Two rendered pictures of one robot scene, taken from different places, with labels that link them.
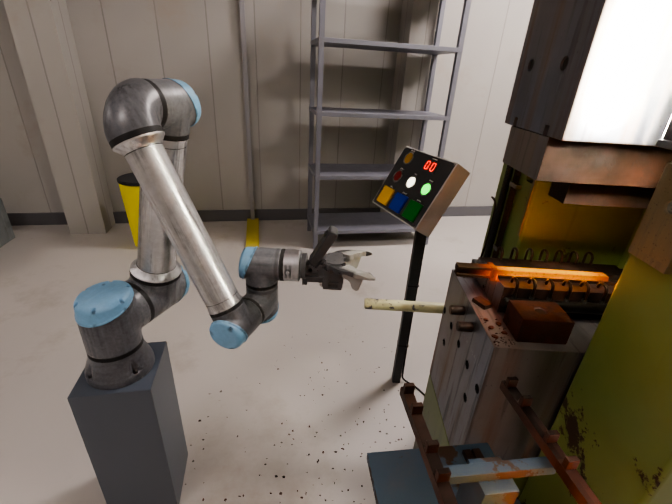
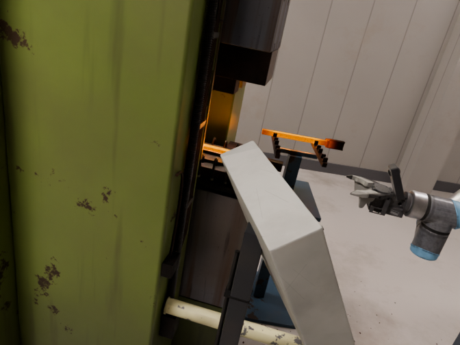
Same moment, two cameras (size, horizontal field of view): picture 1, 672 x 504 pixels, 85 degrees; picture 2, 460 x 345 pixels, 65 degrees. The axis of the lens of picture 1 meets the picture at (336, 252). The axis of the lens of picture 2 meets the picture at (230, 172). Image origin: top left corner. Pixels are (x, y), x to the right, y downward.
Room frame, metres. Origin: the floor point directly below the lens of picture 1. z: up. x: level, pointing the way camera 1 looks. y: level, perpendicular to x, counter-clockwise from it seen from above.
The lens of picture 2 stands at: (2.06, -0.35, 1.43)
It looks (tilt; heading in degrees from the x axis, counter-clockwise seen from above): 23 degrees down; 187
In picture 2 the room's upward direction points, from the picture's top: 11 degrees clockwise
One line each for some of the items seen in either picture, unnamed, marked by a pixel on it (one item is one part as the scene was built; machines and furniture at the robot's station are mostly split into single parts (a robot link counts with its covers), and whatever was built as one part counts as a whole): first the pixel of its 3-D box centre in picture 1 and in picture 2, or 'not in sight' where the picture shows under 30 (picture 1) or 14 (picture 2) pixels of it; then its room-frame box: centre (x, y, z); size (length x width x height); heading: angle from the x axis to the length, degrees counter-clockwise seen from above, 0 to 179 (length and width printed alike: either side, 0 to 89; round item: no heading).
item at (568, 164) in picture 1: (609, 156); (207, 52); (0.91, -0.65, 1.32); 0.42 x 0.20 x 0.10; 90
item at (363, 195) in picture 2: (356, 260); (362, 199); (0.95, -0.06, 0.97); 0.09 x 0.03 x 0.06; 126
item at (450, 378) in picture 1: (545, 368); (184, 214); (0.86, -0.66, 0.69); 0.56 x 0.38 x 0.45; 90
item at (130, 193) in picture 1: (148, 210); not in sight; (2.99, 1.67, 0.30); 0.39 x 0.38 x 0.60; 13
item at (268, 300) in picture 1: (260, 299); (428, 239); (0.88, 0.21, 0.86); 0.12 x 0.09 x 0.12; 162
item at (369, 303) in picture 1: (417, 306); (237, 326); (1.26, -0.35, 0.62); 0.44 x 0.05 x 0.05; 90
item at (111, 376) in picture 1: (118, 354); not in sight; (0.86, 0.65, 0.65); 0.19 x 0.19 x 0.10
